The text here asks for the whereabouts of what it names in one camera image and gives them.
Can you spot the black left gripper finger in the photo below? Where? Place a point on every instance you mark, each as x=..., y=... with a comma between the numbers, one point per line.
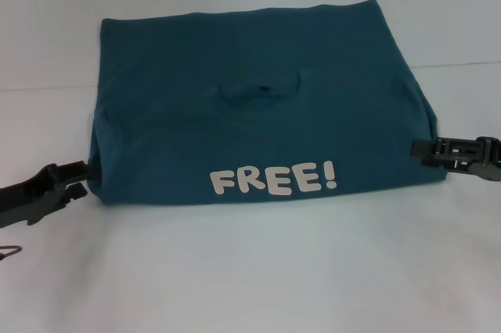
x=76, y=170
x=74, y=192

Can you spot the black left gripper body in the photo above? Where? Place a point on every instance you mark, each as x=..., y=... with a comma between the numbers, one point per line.
x=31, y=192

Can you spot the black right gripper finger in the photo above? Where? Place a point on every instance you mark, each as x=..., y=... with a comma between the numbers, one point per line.
x=430, y=160
x=424, y=147

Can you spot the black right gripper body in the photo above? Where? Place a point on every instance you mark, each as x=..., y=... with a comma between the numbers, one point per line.
x=469, y=152

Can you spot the teal blue t-shirt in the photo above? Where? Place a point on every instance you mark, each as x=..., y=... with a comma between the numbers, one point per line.
x=258, y=113

